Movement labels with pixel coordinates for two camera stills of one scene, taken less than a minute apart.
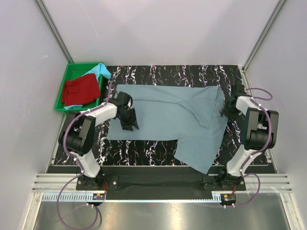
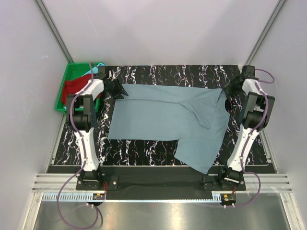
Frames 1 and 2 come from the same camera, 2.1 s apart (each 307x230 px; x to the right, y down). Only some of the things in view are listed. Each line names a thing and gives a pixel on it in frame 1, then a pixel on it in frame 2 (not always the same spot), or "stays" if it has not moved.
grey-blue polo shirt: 190,115 stays
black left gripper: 132,121 -> 117,95
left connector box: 97,196 stays
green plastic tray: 75,71 stays
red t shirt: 78,91 stays
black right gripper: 230,116 -> 230,88
